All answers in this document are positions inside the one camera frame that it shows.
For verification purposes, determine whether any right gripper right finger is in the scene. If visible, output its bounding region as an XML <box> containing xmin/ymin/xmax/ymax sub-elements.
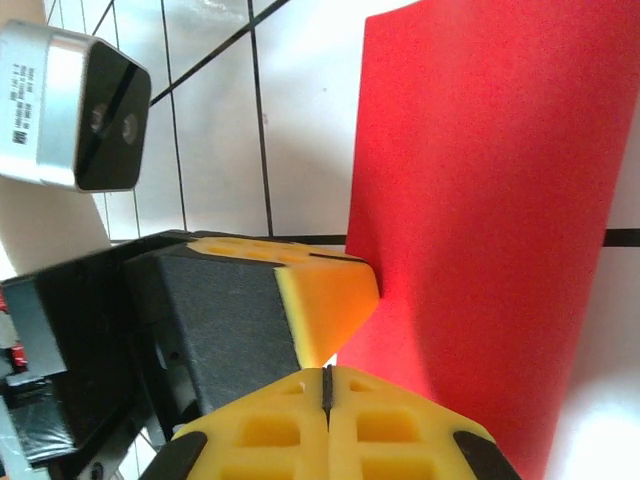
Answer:
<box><xmin>326</xmin><ymin>366</ymin><xmax>522</xmax><ymax>480</ymax></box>

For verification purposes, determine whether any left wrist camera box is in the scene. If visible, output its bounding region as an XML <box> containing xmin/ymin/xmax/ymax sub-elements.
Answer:
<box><xmin>0</xmin><ymin>19</ymin><xmax>152</xmax><ymax>194</ymax></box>

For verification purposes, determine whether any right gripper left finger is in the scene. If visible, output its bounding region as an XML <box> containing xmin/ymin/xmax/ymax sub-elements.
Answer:
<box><xmin>142</xmin><ymin>366</ymin><xmax>330</xmax><ymax>480</ymax></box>

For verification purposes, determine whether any red square paper sheet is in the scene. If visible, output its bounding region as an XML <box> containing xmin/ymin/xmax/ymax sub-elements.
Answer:
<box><xmin>337</xmin><ymin>0</ymin><xmax>640</xmax><ymax>479</ymax></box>

